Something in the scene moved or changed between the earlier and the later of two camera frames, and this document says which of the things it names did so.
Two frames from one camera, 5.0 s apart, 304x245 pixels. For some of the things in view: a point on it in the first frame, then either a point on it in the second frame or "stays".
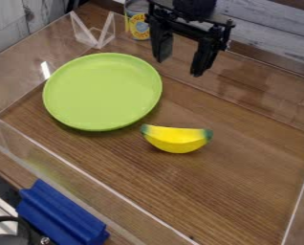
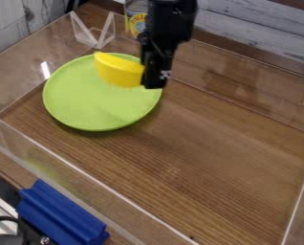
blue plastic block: x=53 y=214 stays
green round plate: x=102 y=92 stays
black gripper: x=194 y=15 → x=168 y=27
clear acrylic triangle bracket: x=92 y=36 stays
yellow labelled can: x=136 y=11 stays
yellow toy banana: x=174 y=140 → x=117 y=71
